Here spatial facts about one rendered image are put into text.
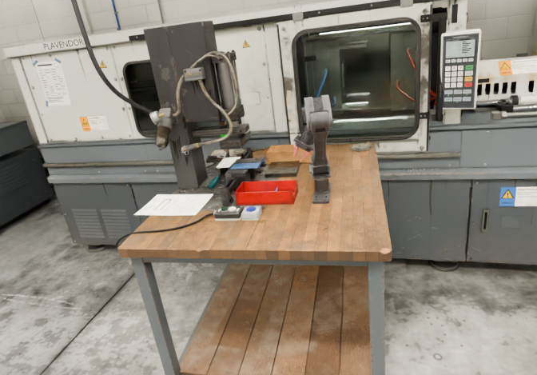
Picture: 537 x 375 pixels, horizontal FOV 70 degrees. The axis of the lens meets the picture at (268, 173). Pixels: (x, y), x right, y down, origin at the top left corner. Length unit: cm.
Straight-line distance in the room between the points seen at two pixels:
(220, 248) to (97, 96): 184
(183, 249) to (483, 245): 187
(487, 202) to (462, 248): 33
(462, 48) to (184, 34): 130
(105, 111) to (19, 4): 349
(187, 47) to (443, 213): 173
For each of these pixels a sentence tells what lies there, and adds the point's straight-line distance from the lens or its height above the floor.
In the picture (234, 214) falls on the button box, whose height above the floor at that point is 93.
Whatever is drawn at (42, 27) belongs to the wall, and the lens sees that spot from 605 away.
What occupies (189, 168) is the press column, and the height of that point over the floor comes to 101.
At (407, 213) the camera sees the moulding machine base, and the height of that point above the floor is 42.
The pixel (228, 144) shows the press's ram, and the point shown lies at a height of 113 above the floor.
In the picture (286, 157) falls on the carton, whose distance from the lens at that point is 204.
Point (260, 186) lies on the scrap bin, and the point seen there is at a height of 93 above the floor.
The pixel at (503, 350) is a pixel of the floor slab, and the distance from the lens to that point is 234.
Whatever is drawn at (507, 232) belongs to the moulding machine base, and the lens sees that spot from 267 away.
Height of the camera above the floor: 160
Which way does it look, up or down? 21 degrees down
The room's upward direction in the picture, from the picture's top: 8 degrees counter-clockwise
